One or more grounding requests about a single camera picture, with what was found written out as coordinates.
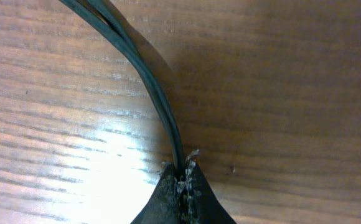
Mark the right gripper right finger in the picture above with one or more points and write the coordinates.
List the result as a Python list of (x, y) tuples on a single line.
[(202, 206)]

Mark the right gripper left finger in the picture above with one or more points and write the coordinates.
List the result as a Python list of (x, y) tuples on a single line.
[(163, 205)]

